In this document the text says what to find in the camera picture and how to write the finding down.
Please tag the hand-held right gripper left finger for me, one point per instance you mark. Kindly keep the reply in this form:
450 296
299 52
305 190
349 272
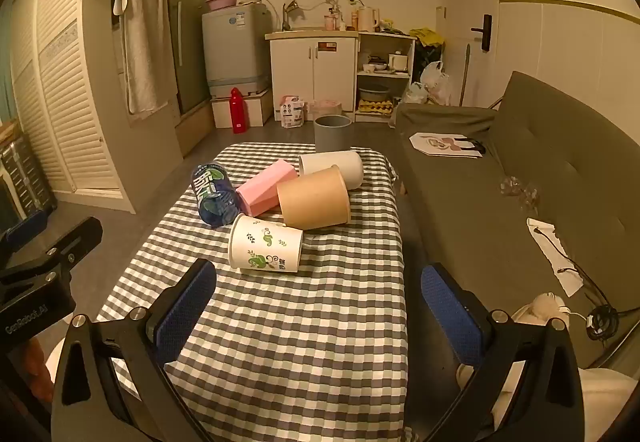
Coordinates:
184 309

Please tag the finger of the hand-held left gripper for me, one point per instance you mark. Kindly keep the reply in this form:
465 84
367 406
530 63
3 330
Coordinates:
75 239
22 228

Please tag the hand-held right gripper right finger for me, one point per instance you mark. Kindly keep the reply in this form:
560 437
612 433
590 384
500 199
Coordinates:
450 317

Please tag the white leaf print paper cup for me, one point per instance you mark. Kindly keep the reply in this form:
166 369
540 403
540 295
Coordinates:
265 244

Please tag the pink faceted cup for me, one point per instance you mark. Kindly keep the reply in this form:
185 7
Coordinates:
262 189

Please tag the brown paper cup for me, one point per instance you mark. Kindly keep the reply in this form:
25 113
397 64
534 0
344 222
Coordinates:
312 199

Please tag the plain white cup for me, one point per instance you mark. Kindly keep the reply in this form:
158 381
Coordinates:
340 166

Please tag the ribbed suitcase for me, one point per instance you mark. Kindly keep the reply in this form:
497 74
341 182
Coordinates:
25 177

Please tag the grey white checkered tablecloth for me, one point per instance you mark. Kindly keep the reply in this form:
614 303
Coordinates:
300 332

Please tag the dark blue drink can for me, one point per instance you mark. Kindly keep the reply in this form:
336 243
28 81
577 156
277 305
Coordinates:
212 194

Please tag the white paper sheet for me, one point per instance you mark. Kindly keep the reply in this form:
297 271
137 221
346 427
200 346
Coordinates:
550 247

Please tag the white louvered wardrobe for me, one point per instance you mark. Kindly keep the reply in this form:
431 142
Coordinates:
65 96

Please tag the crumpled clear plastic wrap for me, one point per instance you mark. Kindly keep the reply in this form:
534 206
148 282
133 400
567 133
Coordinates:
520 192

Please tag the white printed tote bag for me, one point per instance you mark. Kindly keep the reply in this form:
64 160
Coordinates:
442 144

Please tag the olive green sofa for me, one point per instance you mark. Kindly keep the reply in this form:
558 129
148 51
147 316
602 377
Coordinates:
550 156

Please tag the red bottle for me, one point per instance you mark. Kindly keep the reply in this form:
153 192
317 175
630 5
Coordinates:
237 111

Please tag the hanging beige towel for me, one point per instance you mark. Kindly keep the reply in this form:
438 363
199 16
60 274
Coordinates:
142 41

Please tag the white platform box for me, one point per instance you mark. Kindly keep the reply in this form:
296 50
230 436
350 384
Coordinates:
257 109

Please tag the grey waste bin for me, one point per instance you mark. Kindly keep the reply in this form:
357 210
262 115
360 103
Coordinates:
332 134

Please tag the yellow egg carton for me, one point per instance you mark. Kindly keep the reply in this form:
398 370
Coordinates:
375 106

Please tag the white plastic bag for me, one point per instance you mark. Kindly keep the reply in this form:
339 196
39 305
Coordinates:
415 94
436 81

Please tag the grey basin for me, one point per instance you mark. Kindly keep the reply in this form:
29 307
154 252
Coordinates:
374 91

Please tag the pink wrapped package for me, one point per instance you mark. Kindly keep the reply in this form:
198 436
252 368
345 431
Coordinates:
325 107

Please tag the broom stick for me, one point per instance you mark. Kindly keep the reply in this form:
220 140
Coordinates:
465 71

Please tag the grey washing machine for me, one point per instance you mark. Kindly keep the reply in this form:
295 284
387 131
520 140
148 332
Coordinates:
232 46

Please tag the white open shelf unit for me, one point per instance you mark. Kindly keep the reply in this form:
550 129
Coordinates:
411 66

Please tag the black bag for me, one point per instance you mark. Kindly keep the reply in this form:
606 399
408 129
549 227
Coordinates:
427 61

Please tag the white sink cabinet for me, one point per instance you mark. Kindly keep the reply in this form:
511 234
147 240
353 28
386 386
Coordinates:
312 66

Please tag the pink wash basin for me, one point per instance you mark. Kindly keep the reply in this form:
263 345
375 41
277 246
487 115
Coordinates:
222 2

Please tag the yellow bag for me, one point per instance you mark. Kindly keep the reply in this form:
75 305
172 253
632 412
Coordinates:
429 36

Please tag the pale pink kettle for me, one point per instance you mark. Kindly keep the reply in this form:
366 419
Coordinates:
367 19

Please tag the metal faucet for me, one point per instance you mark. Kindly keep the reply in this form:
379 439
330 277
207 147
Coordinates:
289 11

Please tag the pink canister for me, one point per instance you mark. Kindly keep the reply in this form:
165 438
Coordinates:
330 20

